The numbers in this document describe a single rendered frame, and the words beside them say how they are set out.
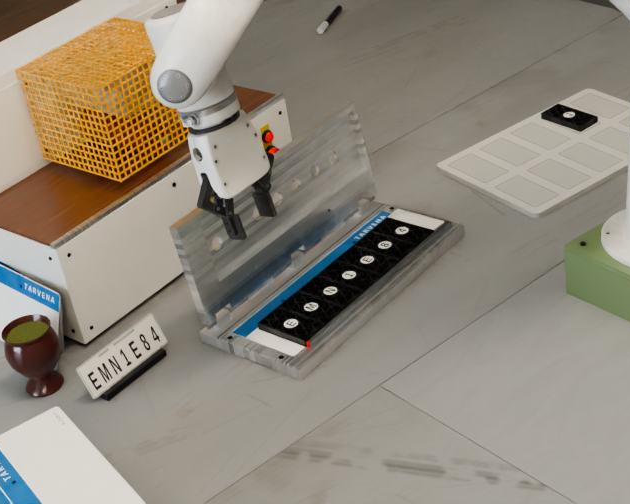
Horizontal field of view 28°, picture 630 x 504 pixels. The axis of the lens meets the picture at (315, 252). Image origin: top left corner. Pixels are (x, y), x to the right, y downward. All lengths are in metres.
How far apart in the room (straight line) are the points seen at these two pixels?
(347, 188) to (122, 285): 0.42
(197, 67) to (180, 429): 0.54
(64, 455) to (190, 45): 0.56
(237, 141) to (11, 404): 0.56
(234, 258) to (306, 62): 0.96
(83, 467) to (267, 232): 0.56
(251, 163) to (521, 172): 0.68
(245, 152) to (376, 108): 0.88
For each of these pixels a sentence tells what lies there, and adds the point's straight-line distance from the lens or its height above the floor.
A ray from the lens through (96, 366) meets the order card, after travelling 1.93.
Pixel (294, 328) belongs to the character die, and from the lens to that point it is 1.93.
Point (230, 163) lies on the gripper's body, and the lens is 1.74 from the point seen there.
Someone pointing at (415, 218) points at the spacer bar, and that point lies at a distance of 2.15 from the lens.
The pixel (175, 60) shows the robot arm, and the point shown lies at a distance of 1.61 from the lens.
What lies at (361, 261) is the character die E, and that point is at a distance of 2.05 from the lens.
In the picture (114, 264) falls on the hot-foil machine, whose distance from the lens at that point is 2.05.
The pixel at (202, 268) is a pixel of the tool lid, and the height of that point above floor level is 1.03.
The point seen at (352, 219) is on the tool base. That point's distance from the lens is 2.19.
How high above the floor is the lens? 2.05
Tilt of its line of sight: 32 degrees down
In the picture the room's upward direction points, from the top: 10 degrees counter-clockwise
